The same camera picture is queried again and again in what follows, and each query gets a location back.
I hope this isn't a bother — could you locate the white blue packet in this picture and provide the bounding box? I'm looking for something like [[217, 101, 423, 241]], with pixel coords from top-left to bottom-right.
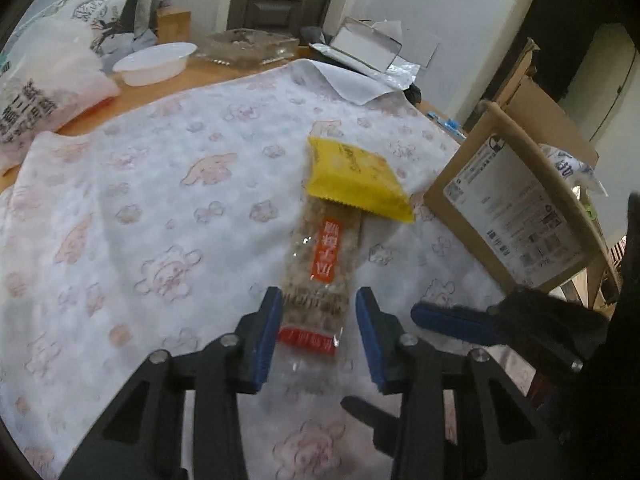
[[539, 143, 608, 196]]

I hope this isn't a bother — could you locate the clear seed brittle bar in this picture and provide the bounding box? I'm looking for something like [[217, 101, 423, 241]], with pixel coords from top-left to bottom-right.
[[276, 194, 364, 361]]

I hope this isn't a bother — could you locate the yellow snack packet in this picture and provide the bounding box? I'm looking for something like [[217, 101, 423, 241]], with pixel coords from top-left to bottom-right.
[[306, 136, 414, 223]]

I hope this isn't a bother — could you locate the tissue box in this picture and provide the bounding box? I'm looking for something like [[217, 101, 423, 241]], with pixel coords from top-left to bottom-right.
[[330, 18, 402, 73]]

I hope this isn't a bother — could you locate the white black-tree cushion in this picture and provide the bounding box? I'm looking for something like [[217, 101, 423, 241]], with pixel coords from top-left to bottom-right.
[[72, 0, 153, 58]]

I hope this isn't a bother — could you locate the pink patterned tablecloth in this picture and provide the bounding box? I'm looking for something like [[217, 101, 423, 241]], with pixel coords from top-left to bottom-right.
[[0, 58, 542, 480]]

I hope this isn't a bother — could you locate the brown cardboard box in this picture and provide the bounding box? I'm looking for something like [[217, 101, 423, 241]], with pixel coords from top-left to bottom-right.
[[423, 39, 622, 309]]

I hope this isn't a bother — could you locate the white printed plastic bag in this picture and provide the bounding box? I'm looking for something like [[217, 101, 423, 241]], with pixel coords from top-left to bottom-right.
[[1, 18, 119, 172]]

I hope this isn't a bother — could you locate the white plastic bowl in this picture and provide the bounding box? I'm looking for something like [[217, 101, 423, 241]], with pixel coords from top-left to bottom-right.
[[113, 42, 198, 87]]

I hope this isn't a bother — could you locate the glass ashtray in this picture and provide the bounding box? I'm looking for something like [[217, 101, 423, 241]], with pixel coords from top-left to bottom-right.
[[195, 28, 299, 68]]

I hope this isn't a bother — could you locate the small cardboard box by sofa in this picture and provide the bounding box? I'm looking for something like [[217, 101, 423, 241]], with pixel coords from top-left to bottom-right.
[[156, 6, 191, 44]]

